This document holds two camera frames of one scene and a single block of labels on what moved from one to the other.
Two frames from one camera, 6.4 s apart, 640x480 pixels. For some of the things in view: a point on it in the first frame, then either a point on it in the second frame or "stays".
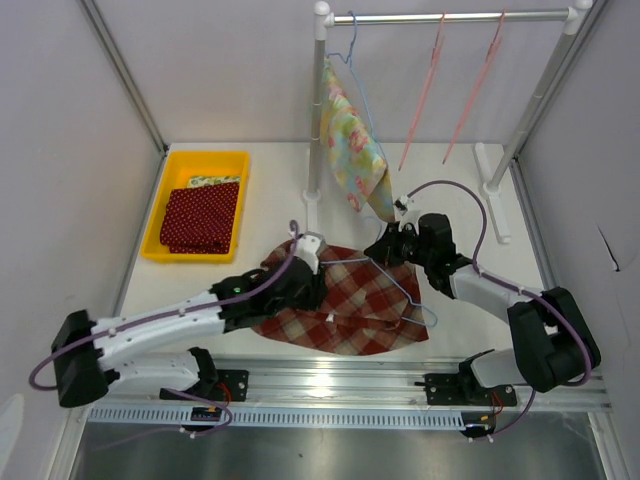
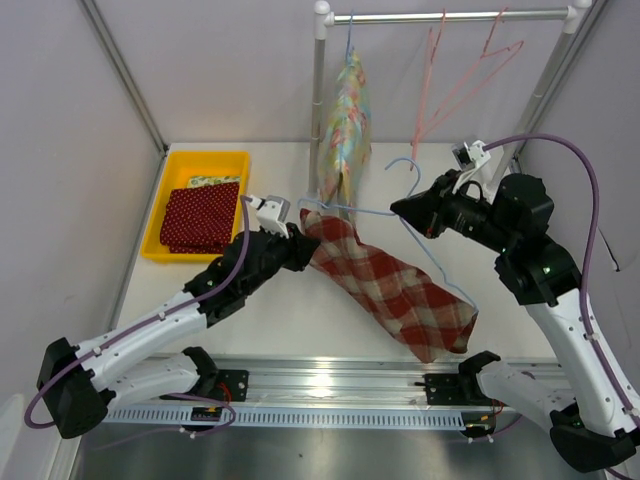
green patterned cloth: [204, 181] stays
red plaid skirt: [370, 307] -> [416, 313]
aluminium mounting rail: [318, 382] stays
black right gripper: [385, 250] -> [428, 211]
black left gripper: [317, 292] -> [298, 247]
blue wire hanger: [381, 272] -> [402, 222]
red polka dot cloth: [200, 220] stays
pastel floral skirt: [358, 163] -> [348, 142]
